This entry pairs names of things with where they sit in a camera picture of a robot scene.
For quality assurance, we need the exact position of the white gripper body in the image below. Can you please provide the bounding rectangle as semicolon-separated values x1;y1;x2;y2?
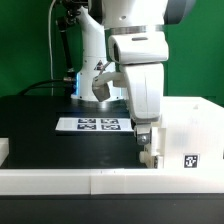
108;31;169;124

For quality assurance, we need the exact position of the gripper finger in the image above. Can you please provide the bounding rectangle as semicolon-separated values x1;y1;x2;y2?
134;123;151;145

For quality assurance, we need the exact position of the white drawer box two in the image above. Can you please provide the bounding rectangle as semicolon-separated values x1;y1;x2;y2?
145;118;166;156

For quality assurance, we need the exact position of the white drawer box one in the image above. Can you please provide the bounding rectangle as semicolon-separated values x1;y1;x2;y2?
139;148;164;169

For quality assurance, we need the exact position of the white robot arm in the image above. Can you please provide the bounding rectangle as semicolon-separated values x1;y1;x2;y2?
73;0;196;145

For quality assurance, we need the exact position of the white marker sheet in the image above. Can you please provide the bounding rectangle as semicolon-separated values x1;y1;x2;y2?
55;117;133;132

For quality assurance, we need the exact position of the white left barrier block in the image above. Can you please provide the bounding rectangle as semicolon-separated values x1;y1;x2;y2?
0;138;9;166

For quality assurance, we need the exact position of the white drawer cabinet frame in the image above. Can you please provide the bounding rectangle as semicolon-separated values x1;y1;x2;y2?
161;97;224;170

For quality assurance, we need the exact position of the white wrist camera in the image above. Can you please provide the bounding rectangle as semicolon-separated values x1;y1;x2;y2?
92;72;126;102

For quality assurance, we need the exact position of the white front barrier rail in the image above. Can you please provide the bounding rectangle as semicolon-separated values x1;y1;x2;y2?
0;169;224;195

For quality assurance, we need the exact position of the white cable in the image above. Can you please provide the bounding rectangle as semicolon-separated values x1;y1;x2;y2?
47;0;58;98

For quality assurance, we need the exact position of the black cable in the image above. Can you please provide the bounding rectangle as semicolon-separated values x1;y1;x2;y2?
16;77;76;97

